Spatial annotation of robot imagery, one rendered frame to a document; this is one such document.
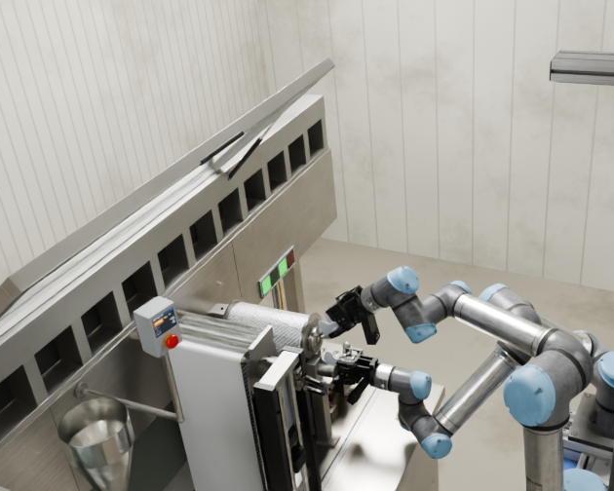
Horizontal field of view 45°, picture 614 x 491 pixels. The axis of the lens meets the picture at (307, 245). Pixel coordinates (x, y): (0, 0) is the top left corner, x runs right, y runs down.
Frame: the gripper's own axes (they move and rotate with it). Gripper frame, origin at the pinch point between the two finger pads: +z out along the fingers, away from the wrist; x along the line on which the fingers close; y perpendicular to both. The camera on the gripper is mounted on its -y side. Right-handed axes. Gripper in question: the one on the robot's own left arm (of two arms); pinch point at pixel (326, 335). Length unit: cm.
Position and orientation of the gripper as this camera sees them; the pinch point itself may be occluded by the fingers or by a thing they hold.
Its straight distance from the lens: 214.0
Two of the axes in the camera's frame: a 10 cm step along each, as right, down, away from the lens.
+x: -4.4, 4.8, -7.6
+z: -6.2, 4.5, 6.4
